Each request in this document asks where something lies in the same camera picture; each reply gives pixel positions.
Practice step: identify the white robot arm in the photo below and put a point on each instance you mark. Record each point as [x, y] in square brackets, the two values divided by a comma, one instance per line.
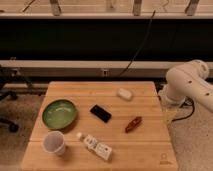
[189, 80]

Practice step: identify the green ceramic bowl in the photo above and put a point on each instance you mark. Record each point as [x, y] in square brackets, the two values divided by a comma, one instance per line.
[59, 114]

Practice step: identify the white ceramic cup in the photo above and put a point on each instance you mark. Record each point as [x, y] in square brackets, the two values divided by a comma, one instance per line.
[54, 143]

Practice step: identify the red-brown chili pepper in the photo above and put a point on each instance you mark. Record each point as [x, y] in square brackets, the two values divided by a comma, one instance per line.
[133, 124]

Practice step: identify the small white labelled bottle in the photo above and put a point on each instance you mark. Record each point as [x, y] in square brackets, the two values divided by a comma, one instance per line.
[100, 149]

